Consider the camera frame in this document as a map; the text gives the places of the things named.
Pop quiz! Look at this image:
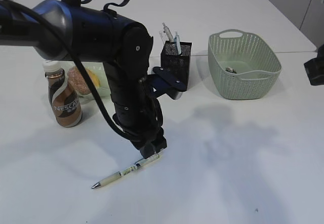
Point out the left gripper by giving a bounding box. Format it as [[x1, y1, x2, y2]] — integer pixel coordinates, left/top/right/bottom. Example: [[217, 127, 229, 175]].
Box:
[[112, 114, 167, 159]]

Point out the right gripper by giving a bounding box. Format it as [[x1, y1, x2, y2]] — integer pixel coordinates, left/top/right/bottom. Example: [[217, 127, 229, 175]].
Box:
[[304, 45, 324, 86]]

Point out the beige grip pen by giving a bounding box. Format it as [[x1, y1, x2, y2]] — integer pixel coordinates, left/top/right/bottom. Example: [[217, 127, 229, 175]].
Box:
[[91, 154, 160, 190]]

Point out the paper ball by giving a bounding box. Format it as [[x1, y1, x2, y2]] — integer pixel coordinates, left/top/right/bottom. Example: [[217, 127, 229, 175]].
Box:
[[225, 67, 237, 74]]

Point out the brown Nescafe coffee bottle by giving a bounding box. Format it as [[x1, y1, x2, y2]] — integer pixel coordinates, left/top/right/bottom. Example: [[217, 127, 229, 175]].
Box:
[[43, 61, 83, 128]]

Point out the blue clear grey-grip pen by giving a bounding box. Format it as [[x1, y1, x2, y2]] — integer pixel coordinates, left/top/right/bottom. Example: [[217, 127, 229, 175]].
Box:
[[174, 31, 182, 55]]

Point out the sugared bread bun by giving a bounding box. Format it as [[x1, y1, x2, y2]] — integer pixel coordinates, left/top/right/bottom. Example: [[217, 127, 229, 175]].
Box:
[[67, 66, 100, 95]]

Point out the clear plastic ruler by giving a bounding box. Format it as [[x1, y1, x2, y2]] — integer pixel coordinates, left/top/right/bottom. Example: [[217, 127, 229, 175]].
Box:
[[159, 30, 169, 45]]

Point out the grey grip pen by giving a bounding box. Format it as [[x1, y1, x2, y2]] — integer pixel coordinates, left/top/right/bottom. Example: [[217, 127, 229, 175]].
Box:
[[163, 22, 178, 55]]

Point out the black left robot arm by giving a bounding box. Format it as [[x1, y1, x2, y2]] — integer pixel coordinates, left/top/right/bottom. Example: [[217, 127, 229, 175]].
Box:
[[1, 0, 167, 158]]

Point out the green woven plastic basket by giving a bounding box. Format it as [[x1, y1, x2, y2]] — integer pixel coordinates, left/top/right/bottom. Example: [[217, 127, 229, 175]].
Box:
[[208, 29, 281, 100]]

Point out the green wavy glass plate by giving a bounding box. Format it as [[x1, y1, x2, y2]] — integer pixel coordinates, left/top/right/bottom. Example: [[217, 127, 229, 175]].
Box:
[[60, 61, 110, 100]]

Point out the black mesh pen holder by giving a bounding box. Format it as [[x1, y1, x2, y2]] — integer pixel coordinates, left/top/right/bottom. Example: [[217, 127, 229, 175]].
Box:
[[160, 41, 192, 90]]

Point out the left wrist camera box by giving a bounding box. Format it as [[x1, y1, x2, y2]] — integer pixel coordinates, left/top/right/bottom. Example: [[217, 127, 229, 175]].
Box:
[[148, 66, 186, 100]]

